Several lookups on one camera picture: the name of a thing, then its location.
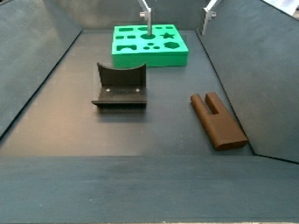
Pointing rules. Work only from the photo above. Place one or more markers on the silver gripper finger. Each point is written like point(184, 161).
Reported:
point(146, 14)
point(210, 14)

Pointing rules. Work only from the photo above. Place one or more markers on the brown square-circle object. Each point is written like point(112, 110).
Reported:
point(225, 132)

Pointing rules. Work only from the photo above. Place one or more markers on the black curved fixture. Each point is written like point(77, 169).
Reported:
point(122, 86)

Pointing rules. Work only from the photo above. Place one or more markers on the green foam shape block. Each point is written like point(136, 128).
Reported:
point(161, 50)

